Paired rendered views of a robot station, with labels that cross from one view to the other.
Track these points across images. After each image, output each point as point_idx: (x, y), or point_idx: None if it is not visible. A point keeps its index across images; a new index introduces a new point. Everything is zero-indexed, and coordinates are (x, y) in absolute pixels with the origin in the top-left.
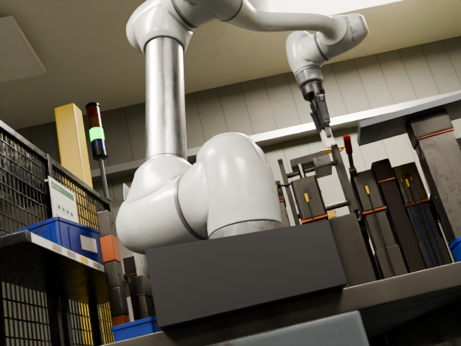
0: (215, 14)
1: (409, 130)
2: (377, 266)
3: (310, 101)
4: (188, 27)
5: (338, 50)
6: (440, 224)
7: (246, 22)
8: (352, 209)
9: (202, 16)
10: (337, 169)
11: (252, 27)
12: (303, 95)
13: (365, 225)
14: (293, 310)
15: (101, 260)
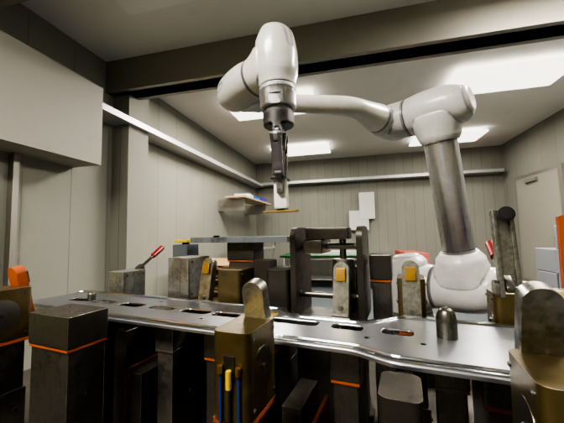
0: (389, 135)
1: (258, 247)
2: (292, 371)
3: (281, 123)
4: (413, 134)
5: (253, 107)
6: (76, 354)
7: (363, 122)
8: (309, 302)
9: (399, 138)
10: (302, 253)
11: (357, 118)
12: (294, 122)
13: (289, 323)
14: None
15: None
